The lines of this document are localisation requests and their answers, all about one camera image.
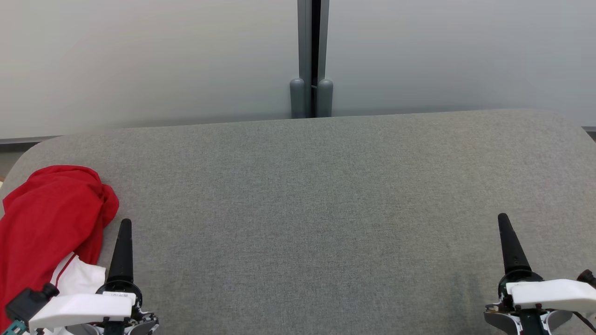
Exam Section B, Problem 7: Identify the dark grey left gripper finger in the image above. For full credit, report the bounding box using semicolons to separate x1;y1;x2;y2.
106;218;135;283

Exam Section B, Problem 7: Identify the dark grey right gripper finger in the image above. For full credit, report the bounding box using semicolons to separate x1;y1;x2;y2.
497;213;532;275

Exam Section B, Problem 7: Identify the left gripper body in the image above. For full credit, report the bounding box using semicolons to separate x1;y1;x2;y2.
29;279;160;335

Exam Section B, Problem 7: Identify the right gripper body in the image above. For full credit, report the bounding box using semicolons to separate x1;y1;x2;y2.
484;271;596;335

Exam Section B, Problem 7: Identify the red shirt with white trim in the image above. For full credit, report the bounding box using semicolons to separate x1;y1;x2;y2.
0;165;120;333

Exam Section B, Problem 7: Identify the grey fabric sofa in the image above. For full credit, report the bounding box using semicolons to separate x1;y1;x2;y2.
0;108;596;335

